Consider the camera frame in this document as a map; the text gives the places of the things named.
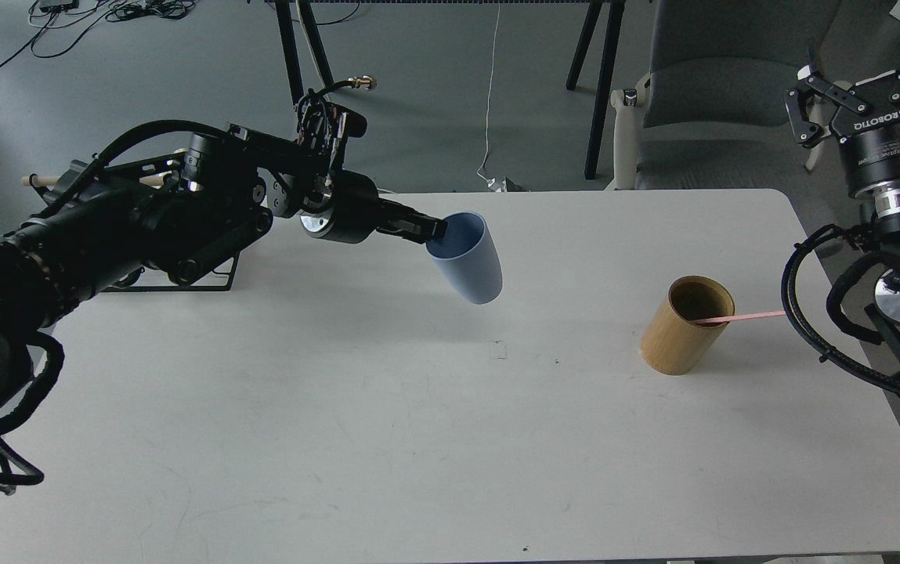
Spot blue plastic cup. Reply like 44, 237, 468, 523
425, 211, 503, 305

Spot bamboo cylinder holder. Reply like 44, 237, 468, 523
640, 275, 736, 376

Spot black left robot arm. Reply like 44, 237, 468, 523
0, 76, 447, 495

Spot black trestle table legs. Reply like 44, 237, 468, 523
262, 1, 627, 188

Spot black wire mug rack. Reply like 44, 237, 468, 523
13, 161, 272, 298

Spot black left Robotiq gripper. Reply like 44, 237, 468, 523
300, 171, 447, 245

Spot pink chopstick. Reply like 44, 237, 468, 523
690, 310, 786, 326

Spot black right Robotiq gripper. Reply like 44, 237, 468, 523
785, 65, 900, 218

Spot white hanging cable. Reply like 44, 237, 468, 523
477, 0, 509, 191

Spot white charger cable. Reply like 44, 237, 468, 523
297, 0, 337, 87

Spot grey office chair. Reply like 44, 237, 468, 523
608, 1, 840, 190

